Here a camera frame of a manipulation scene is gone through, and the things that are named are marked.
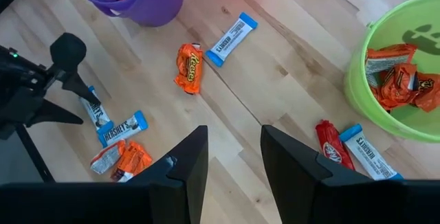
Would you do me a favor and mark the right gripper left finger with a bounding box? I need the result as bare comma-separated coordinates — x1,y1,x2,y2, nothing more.
0,125,210,224

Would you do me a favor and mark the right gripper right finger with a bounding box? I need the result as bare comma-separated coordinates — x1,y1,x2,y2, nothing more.
260,124,440,224

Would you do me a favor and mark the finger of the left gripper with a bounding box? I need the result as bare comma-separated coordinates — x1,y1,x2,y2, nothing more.
25,99,85,128
61,71,102,107

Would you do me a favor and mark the white blue Hershey's bar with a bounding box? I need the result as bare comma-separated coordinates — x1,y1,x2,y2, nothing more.
98,109,149,148
205,12,259,68
78,85,114,135
339,123,405,181

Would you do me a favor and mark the red KitKat bar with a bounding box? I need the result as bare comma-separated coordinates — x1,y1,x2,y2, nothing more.
315,119,356,171

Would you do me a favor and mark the green plastic bucket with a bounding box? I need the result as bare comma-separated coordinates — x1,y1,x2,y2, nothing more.
343,0,440,144

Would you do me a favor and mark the purple plastic bucket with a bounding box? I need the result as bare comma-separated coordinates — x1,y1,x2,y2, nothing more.
71,0,184,28

